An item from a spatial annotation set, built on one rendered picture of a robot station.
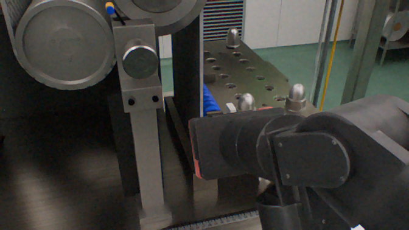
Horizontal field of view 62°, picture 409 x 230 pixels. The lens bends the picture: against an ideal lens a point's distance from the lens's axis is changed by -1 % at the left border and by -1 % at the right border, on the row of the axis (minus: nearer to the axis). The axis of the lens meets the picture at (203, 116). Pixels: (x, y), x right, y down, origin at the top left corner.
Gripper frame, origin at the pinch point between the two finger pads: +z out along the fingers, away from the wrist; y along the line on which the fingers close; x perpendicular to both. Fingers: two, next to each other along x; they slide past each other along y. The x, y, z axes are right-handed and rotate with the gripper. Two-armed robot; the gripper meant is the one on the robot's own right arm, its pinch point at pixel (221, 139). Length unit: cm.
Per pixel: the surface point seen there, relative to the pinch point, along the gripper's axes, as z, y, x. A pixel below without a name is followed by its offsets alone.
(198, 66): 6.4, -0.1, 10.8
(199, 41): 3.9, -0.1, 14.0
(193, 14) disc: 1.0, -1.0, 17.1
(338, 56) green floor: 265, 209, 41
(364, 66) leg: 61, 73, 12
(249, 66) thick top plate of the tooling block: 25.9, 15.9, 12.4
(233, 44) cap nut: 35.5, 16.4, 19.3
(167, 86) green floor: 248, 29, 31
